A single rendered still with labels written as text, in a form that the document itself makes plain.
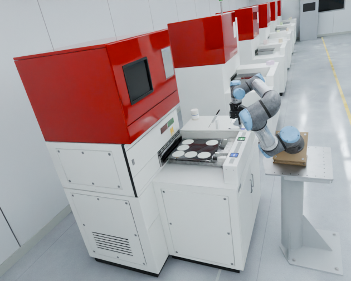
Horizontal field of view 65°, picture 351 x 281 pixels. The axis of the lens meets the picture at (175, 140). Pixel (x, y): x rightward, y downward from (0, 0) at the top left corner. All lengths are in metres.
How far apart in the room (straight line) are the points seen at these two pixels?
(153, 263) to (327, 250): 1.38
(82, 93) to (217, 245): 1.43
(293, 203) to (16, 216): 2.50
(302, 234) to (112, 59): 1.95
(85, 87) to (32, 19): 1.70
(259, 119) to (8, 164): 2.32
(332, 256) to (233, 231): 0.88
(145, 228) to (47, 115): 1.04
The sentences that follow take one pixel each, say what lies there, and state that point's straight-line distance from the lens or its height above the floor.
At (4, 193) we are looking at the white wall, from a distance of 3.03.
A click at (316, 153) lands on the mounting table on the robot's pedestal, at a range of 2.26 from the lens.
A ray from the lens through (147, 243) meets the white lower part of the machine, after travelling 2.20.
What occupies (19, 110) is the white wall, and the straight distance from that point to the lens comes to 3.06.
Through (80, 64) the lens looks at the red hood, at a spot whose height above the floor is 1.73.
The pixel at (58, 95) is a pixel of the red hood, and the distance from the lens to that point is 1.92.
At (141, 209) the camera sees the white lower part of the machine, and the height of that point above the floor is 0.71.
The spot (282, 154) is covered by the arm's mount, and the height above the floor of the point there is 0.88.
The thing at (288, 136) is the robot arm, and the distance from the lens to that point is 1.89.
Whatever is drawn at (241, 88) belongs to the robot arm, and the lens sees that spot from 1.89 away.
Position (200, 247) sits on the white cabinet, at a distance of 2.30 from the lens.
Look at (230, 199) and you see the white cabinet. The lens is 1.90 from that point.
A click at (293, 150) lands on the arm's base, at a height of 0.93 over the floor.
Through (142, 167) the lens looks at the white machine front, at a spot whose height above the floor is 0.98.
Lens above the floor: 1.88
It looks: 24 degrees down
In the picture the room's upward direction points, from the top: 10 degrees counter-clockwise
